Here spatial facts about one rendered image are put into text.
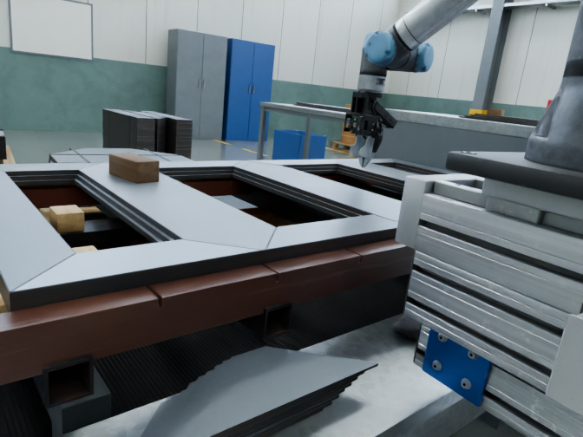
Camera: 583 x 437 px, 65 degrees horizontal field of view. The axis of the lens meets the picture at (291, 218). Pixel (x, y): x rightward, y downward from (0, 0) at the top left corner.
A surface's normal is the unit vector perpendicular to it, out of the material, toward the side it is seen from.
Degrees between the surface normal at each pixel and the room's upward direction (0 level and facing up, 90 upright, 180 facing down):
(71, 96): 90
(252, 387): 0
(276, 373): 0
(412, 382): 0
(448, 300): 90
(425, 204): 90
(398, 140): 90
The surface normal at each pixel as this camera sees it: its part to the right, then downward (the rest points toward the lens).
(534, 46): -0.80, 0.07
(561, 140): -0.85, -0.28
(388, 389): 0.11, -0.96
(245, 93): 0.58, 0.27
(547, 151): -0.97, -0.04
